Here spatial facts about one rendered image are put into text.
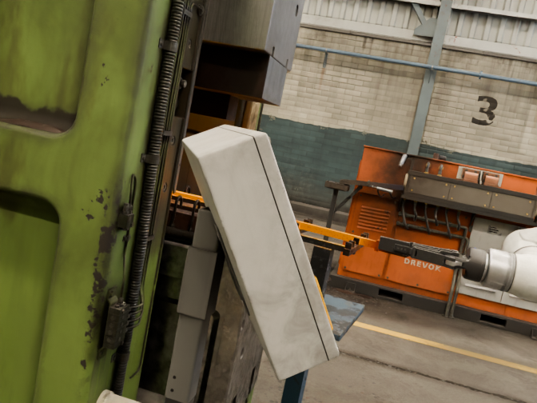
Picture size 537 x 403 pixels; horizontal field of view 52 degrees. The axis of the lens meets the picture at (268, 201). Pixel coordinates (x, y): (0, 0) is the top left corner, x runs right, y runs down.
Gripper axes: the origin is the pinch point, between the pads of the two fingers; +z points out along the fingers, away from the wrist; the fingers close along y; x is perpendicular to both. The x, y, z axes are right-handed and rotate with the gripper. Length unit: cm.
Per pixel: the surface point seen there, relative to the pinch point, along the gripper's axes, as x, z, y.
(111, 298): -15, 49, -41
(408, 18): 232, 28, 759
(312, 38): 178, 169, 747
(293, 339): -2, 11, -70
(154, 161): 11, 47, -36
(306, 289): 4, 11, -70
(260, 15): 44, 37, -18
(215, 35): 38, 46, -18
